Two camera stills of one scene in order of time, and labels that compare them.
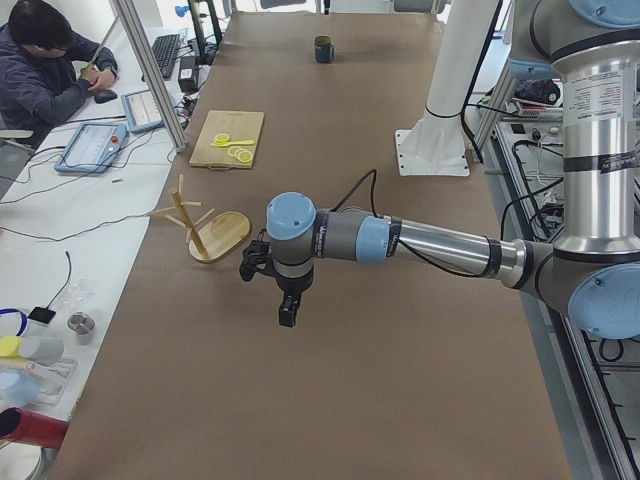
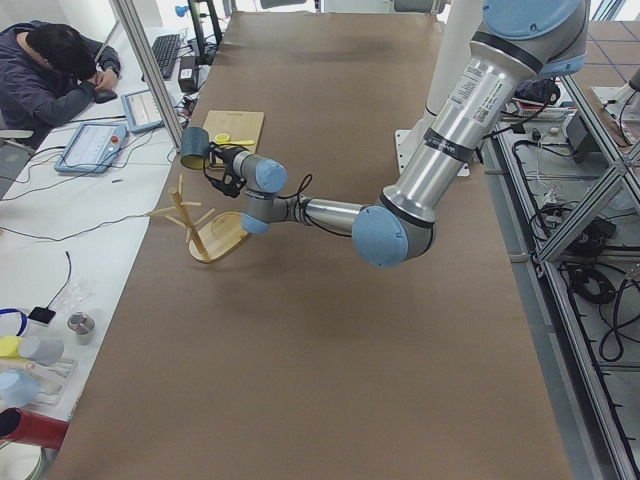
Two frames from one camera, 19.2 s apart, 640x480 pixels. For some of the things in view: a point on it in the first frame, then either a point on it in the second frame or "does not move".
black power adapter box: x=188 y=74 does not move
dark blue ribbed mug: x=324 y=49 -> x=195 y=145
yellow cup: x=9 y=346 does not move
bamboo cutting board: x=239 y=126 does not move
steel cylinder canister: x=81 y=324 does not move
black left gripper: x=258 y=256 -> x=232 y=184
